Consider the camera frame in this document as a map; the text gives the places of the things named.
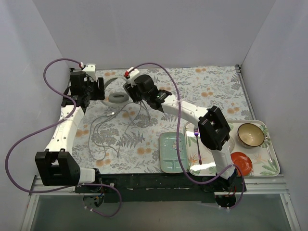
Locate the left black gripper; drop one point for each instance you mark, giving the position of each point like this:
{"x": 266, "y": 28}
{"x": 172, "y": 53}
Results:
{"x": 99, "y": 88}

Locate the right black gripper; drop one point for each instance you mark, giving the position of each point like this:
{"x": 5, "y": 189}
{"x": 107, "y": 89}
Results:
{"x": 131, "y": 92}

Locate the white grey headphones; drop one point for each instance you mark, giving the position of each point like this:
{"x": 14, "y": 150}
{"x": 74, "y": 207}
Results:
{"x": 116, "y": 98}

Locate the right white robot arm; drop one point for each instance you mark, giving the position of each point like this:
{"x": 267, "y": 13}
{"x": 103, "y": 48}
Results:
{"x": 214, "y": 129}

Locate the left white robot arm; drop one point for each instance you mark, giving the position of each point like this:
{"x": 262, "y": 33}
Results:
{"x": 56, "y": 165}

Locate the floral patterned table mat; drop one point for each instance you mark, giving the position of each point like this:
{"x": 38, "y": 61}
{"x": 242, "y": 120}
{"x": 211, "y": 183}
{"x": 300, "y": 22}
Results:
{"x": 125, "y": 139}

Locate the purple iridescent fork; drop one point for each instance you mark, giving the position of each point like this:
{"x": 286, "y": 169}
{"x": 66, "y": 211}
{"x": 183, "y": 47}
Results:
{"x": 196, "y": 133}

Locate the light green divided plate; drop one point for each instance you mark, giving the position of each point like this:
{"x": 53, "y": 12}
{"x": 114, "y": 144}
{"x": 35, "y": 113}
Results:
{"x": 169, "y": 162}

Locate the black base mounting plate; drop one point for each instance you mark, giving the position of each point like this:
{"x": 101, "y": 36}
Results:
{"x": 158, "y": 187}

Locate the clear glass oval dish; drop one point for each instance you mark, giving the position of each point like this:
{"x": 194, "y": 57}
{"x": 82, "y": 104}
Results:
{"x": 231, "y": 144}

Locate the brown ceramic bowl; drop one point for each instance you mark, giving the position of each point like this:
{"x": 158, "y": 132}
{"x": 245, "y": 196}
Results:
{"x": 250, "y": 135}

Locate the red small plate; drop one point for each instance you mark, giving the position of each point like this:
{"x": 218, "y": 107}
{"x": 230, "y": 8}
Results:
{"x": 243, "y": 162}

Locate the floral serving tray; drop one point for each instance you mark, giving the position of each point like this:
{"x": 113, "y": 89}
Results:
{"x": 262, "y": 167}

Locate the silver spoon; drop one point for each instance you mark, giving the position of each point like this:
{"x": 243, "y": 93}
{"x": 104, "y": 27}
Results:
{"x": 267, "y": 147}

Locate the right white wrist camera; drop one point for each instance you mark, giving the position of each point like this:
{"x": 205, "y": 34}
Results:
{"x": 131, "y": 74}

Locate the aluminium frame rail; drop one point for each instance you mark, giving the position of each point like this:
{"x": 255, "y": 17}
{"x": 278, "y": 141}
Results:
{"x": 265, "y": 206}

